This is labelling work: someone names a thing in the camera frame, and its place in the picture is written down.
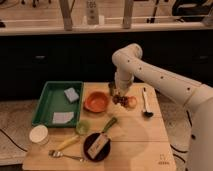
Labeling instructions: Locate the dark grape bunch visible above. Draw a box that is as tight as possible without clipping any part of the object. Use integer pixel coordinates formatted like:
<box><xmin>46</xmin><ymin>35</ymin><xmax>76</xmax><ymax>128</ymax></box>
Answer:
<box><xmin>112</xmin><ymin>95</ymin><xmax>128</xmax><ymax>107</ymax></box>

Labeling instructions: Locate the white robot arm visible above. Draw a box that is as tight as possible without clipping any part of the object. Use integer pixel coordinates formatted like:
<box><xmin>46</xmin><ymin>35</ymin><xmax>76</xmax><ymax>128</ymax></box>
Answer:
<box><xmin>112</xmin><ymin>43</ymin><xmax>213</xmax><ymax>171</ymax></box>

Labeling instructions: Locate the red orange bowl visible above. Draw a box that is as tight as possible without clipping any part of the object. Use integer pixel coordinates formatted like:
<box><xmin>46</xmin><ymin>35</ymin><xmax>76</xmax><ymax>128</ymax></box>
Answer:
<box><xmin>84</xmin><ymin>91</ymin><xmax>109</xmax><ymax>113</ymax></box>

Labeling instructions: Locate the dark metal cup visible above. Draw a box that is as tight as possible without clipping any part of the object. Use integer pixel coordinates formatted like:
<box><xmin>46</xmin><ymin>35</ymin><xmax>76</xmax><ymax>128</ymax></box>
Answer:
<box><xmin>108</xmin><ymin>82</ymin><xmax>116</xmax><ymax>96</ymax></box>

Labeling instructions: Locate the orange peach fruit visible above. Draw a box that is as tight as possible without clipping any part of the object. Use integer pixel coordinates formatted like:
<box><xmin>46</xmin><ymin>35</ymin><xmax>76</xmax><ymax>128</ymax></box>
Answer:
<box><xmin>128</xmin><ymin>96</ymin><xmax>137</xmax><ymax>109</ymax></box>

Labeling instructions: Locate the black white ladle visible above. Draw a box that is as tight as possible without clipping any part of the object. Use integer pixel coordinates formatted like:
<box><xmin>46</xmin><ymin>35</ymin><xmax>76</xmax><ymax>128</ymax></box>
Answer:
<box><xmin>142</xmin><ymin>88</ymin><xmax>153</xmax><ymax>118</ymax></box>

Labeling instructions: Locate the blue grey sponge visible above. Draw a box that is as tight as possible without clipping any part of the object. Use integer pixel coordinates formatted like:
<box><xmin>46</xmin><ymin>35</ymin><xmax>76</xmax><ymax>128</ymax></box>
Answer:
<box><xmin>64</xmin><ymin>88</ymin><xmax>79</xmax><ymax>102</ymax></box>

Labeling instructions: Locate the small green cup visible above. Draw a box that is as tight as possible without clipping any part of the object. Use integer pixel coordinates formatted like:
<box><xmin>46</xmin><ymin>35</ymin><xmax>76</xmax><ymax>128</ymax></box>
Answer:
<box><xmin>76</xmin><ymin>120</ymin><xmax>90</xmax><ymax>135</ymax></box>

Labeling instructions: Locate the green plastic tray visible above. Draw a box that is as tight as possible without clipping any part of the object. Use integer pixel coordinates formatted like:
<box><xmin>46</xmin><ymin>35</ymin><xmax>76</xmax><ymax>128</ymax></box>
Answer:
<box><xmin>32</xmin><ymin>81</ymin><xmax>84</xmax><ymax>128</ymax></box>

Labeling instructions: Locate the black round plate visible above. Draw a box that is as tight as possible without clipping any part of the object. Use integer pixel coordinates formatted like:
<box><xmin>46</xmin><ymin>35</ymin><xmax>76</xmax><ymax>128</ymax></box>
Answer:
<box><xmin>83</xmin><ymin>133</ymin><xmax>111</xmax><ymax>162</ymax></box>

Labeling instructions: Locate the grey folded cloth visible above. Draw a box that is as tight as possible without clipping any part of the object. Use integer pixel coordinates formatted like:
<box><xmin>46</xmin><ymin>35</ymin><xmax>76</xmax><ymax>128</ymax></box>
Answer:
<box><xmin>52</xmin><ymin>112</ymin><xmax>74</xmax><ymax>124</ymax></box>

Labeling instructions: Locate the silver metal fork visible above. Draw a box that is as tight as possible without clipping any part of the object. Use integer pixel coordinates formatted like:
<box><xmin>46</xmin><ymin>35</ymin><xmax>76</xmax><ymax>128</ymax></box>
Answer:
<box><xmin>48</xmin><ymin>150</ymin><xmax>85</xmax><ymax>162</ymax></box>

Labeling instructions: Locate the white round container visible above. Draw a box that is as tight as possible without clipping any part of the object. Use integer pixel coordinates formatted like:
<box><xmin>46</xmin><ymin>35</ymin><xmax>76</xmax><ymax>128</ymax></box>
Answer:
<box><xmin>29</xmin><ymin>125</ymin><xmax>49</xmax><ymax>145</ymax></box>

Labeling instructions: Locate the green handled spatula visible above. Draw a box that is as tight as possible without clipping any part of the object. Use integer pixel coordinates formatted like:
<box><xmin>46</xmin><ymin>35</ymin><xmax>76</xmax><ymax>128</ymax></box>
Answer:
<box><xmin>88</xmin><ymin>117</ymin><xmax>117</xmax><ymax>159</ymax></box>

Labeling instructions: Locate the yellow handled utensil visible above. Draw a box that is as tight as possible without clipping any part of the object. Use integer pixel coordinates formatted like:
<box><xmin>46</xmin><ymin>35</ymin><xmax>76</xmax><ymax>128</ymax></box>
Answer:
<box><xmin>56</xmin><ymin>135</ymin><xmax>80</xmax><ymax>151</ymax></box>

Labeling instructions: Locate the black power cable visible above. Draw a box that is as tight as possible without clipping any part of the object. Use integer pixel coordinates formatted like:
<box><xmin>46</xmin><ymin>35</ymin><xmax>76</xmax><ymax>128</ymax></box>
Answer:
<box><xmin>170</xmin><ymin>111</ymin><xmax>193</xmax><ymax>164</ymax></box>

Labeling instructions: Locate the black cable left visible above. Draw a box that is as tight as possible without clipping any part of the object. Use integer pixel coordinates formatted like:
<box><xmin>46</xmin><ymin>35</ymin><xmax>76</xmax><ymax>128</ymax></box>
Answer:
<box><xmin>0</xmin><ymin>128</ymin><xmax>29</xmax><ymax>153</ymax></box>

